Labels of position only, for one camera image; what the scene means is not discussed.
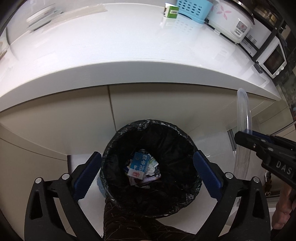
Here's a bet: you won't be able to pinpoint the clear plastic tube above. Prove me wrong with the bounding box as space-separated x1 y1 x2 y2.
233 87 253 180

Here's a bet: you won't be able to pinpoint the blue white milk carton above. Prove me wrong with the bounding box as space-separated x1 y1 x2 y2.
127 153 151 180

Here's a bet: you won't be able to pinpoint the clear bubble wrap sheet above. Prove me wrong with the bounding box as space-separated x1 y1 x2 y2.
64 4 107 16

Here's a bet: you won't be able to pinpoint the green white small carton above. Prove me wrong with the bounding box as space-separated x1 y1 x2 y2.
163 3 179 19

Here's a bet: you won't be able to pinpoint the white tissue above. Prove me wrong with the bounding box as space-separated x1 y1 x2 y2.
146 159 158 175

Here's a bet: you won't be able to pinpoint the black lined trash bin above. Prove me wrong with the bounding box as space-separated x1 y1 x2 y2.
97 120 202 218

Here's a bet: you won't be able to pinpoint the person's right hand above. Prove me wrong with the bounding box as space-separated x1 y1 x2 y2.
271 183 295 230

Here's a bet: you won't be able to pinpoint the small black remote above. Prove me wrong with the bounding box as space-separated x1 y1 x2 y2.
254 63 263 74

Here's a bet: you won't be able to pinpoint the white toaster oven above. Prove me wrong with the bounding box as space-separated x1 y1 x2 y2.
239 18 288 79

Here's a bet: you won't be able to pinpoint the white rice cooker pink flowers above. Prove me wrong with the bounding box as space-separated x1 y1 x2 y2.
206 0 255 44

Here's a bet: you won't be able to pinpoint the blue plastic utensil holder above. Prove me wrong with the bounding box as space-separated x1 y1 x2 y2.
177 0 213 24

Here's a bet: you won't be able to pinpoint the blue patterned porcelain plate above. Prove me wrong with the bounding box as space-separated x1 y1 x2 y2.
27 9 63 31

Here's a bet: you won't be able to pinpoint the blue patterned porcelain bowl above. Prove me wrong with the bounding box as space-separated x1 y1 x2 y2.
26 4 56 25

